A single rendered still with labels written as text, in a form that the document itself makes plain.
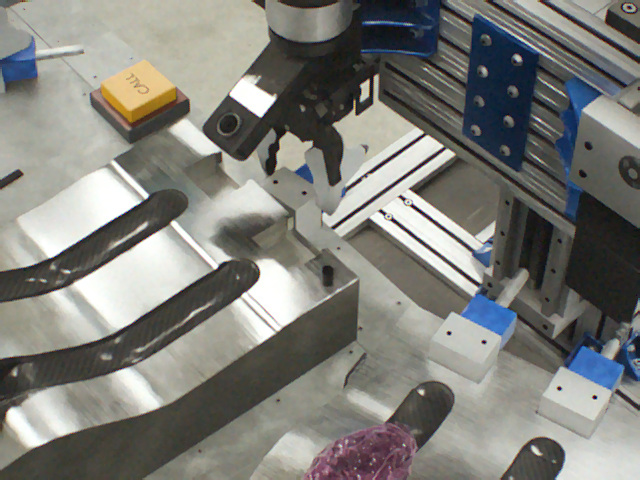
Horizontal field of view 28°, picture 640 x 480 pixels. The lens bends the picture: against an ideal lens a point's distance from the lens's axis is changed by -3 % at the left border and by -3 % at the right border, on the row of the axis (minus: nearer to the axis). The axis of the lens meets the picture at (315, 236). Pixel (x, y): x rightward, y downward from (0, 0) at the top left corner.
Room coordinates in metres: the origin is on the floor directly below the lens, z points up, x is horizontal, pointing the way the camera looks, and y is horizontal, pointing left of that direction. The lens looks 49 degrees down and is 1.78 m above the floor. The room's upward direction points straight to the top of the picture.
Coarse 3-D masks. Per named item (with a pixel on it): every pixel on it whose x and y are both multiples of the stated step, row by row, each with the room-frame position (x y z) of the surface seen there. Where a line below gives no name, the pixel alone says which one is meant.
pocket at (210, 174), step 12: (216, 156) 0.89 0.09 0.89; (192, 168) 0.88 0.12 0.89; (204, 168) 0.89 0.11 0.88; (216, 168) 0.89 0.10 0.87; (228, 168) 0.89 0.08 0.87; (192, 180) 0.88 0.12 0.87; (204, 180) 0.88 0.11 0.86; (216, 180) 0.88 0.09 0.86; (228, 180) 0.88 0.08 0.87; (240, 180) 0.87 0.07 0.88; (204, 192) 0.87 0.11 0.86; (216, 192) 0.87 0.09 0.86; (228, 192) 0.87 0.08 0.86
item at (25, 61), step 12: (60, 48) 1.12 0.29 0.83; (72, 48) 1.12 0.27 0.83; (0, 60) 1.09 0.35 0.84; (12, 60) 1.09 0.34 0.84; (24, 60) 1.09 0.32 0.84; (36, 60) 1.10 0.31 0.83; (0, 72) 1.08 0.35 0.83; (12, 72) 1.09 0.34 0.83; (24, 72) 1.09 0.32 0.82; (36, 72) 1.09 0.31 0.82; (0, 84) 1.08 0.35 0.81
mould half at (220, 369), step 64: (192, 128) 0.93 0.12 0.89; (64, 192) 0.85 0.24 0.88; (128, 192) 0.84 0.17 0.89; (192, 192) 0.84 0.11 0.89; (256, 192) 0.84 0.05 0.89; (0, 256) 0.76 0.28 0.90; (128, 256) 0.77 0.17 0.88; (192, 256) 0.77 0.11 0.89; (256, 256) 0.76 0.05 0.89; (320, 256) 0.76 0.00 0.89; (0, 320) 0.67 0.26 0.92; (64, 320) 0.69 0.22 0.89; (128, 320) 0.70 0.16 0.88; (256, 320) 0.70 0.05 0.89; (320, 320) 0.71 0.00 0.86; (128, 384) 0.63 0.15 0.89; (192, 384) 0.63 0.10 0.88; (256, 384) 0.67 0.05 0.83; (0, 448) 0.53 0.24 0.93; (64, 448) 0.55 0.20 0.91; (128, 448) 0.58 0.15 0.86
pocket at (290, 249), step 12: (276, 228) 0.80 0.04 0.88; (288, 228) 0.81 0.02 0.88; (264, 240) 0.80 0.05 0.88; (276, 240) 0.80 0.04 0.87; (288, 240) 0.81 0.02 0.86; (300, 240) 0.80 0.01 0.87; (276, 252) 0.79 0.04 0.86; (288, 252) 0.79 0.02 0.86; (300, 252) 0.79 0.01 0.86; (312, 252) 0.78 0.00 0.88; (288, 264) 0.78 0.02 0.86; (300, 264) 0.78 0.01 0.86
